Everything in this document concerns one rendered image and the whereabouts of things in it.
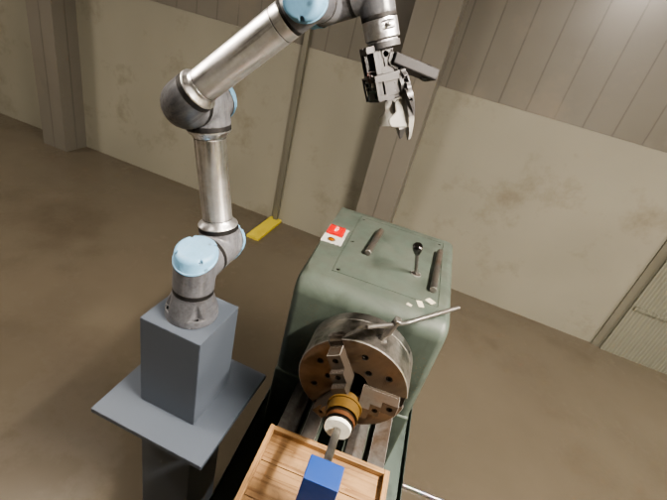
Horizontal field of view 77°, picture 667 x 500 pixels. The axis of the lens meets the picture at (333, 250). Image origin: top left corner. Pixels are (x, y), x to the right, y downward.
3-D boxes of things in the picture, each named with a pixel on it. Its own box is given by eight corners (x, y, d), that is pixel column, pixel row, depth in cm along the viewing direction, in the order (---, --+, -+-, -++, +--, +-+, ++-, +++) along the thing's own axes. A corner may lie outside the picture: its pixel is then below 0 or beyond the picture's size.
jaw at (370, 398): (366, 374, 118) (407, 389, 116) (361, 386, 120) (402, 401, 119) (357, 404, 108) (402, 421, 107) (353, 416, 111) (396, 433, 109)
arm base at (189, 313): (153, 315, 119) (153, 288, 114) (186, 289, 132) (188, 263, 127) (198, 336, 116) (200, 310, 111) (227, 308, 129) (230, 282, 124)
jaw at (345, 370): (342, 368, 119) (330, 334, 115) (358, 367, 117) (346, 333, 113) (332, 397, 110) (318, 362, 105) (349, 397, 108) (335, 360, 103)
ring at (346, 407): (334, 380, 110) (325, 407, 103) (368, 394, 109) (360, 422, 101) (327, 403, 115) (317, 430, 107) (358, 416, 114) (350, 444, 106)
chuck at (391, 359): (292, 366, 132) (335, 300, 116) (377, 417, 133) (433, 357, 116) (282, 387, 125) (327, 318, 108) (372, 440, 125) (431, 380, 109)
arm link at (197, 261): (162, 289, 114) (162, 247, 108) (190, 266, 126) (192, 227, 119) (200, 304, 113) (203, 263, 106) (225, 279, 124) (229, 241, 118)
